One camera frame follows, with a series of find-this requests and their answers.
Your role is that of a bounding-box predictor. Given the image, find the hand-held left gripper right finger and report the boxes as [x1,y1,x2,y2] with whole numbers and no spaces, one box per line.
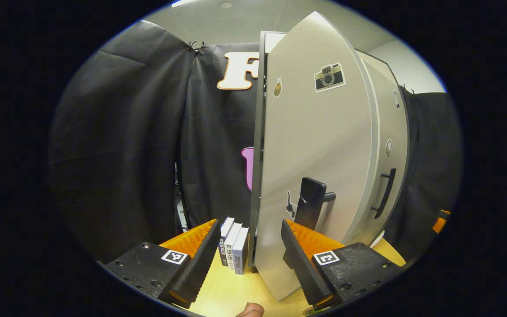
[281,219,406,311]

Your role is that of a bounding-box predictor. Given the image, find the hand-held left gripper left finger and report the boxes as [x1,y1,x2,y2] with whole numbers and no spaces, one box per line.
[104,219,222,309]

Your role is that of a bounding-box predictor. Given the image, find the white cabinet door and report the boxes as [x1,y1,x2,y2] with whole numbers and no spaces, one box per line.
[355,51,410,247]
[253,11,379,301]

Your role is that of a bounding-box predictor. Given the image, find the white cabinet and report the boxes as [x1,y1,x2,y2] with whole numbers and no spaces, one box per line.
[248,31,412,265]

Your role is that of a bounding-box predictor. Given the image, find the black spine book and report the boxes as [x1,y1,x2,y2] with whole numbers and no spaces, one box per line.
[218,217,235,267]

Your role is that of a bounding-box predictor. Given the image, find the white spine book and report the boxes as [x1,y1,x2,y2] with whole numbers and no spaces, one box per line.
[225,221,243,270]

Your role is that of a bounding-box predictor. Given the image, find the pale blue spine book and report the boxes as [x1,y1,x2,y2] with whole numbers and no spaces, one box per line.
[232,227,250,276]

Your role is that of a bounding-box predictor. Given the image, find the black backdrop cloth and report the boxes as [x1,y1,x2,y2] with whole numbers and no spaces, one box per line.
[386,86,463,247]
[47,20,263,265]

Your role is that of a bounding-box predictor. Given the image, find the black right door handle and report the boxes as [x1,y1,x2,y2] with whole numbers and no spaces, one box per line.
[370,168,397,219]

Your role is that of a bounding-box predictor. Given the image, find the black door handle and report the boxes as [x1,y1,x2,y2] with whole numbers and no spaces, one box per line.
[370,168,397,219]
[294,177,337,231]

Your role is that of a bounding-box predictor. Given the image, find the black left door handle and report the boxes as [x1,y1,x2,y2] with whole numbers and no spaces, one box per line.
[294,177,337,231]

